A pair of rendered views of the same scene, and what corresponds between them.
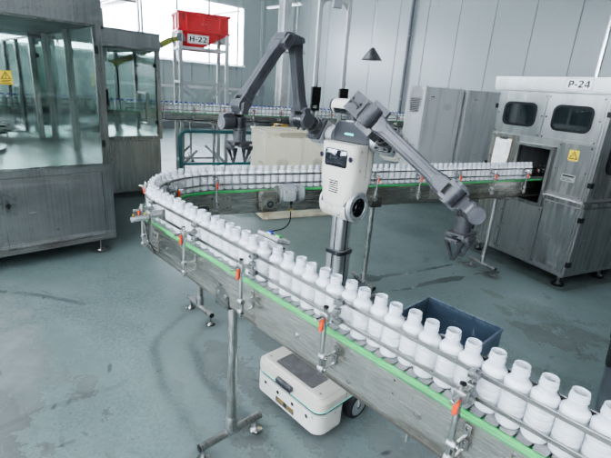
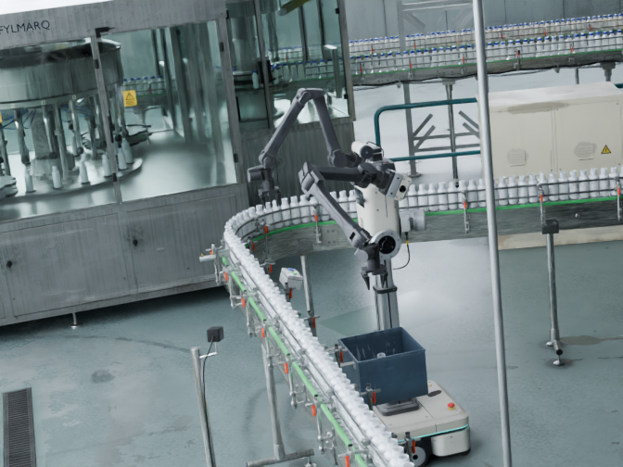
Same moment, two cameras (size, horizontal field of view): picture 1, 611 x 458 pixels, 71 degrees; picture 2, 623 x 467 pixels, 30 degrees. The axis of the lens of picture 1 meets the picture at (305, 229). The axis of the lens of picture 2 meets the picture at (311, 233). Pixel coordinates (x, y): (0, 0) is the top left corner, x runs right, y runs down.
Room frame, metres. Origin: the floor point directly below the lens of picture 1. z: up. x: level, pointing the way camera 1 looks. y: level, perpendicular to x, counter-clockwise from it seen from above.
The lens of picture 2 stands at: (-2.88, -2.84, 2.90)
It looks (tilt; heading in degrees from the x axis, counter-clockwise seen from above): 16 degrees down; 31
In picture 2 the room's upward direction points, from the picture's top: 6 degrees counter-clockwise
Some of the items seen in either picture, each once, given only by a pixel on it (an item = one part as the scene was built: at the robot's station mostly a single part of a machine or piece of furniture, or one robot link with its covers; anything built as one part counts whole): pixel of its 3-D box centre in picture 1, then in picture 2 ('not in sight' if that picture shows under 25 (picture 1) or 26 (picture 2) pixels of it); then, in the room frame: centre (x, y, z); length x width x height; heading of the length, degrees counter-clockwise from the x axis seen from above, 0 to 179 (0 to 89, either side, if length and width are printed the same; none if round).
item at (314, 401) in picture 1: (326, 360); (394, 410); (2.13, -0.18, 0.24); 0.68 x 0.53 x 0.41; 134
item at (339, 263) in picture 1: (335, 282); (387, 321); (2.14, -0.19, 0.74); 0.11 x 0.11 x 0.40; 44
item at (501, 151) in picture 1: (500, 151); not in sight; (4.82, -2.10, 1.22); 0.23 x 0.04 x 0.32; 26
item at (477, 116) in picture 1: (465, 144); not in sight; (7.95, -2.81, 0.96); 0.82 x 0.50 x 1.91; 116
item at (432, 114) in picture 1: (427, 143); not in sight; (7.55, -2.01, 0.96); 0.82 x 0.50 x 1.91; 116
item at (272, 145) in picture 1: (293, 171); (551, 165); (6.00, 0.24, 0.59); 1.10 x 0.62 x 1.18; 116
